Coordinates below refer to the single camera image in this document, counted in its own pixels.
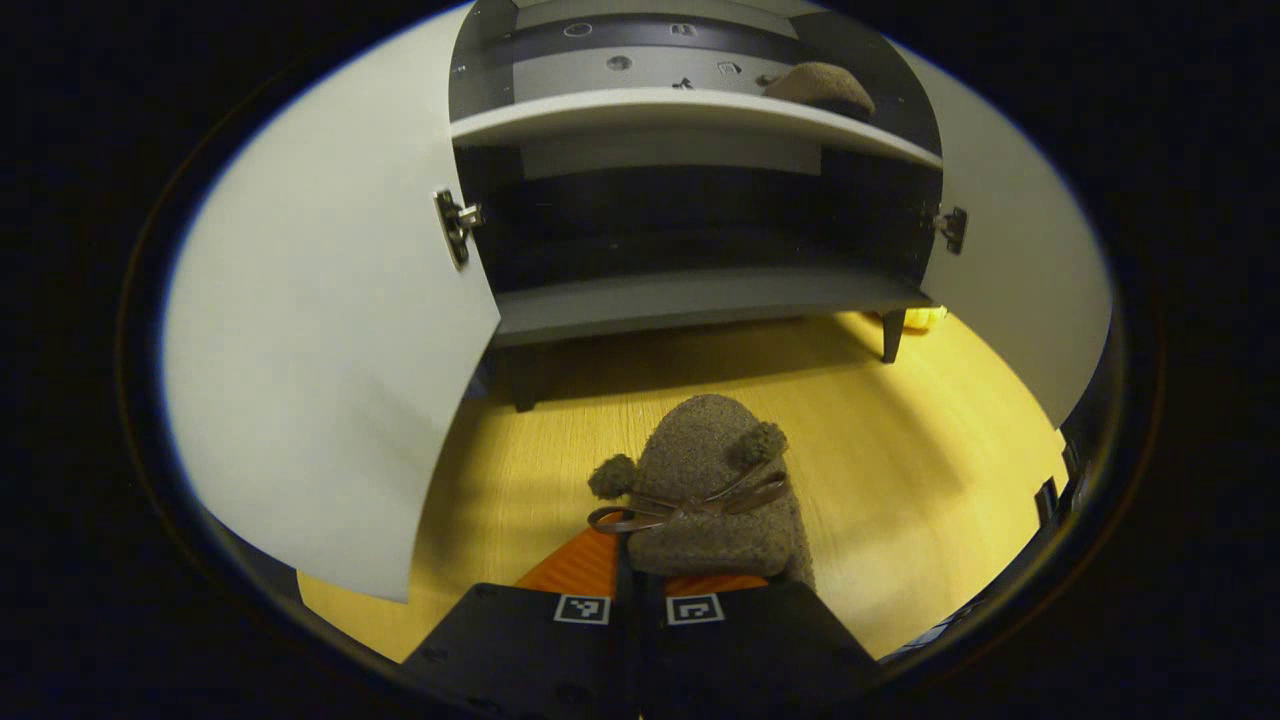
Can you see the metal door hinge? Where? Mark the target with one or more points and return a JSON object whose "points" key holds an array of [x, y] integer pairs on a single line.
{"points": [[455, 225], [952, 230]]}

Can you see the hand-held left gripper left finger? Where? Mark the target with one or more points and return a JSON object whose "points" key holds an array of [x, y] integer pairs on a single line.
{"points": [[520, 640]]}

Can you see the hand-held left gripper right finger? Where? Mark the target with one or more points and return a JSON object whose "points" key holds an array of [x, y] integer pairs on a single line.
{"points": [[750, 645]]}

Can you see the brown fuzzy shoe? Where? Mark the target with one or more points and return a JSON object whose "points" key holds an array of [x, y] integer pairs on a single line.
{"points": [[700, 460], [820, 90]]}

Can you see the grey shoe cabinet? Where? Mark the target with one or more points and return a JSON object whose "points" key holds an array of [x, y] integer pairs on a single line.
{"points": [[690, 295]]}

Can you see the grey cabinet door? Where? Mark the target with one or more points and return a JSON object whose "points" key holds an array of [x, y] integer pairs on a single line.
{"points": [[320, 300], [1020, 250]]}

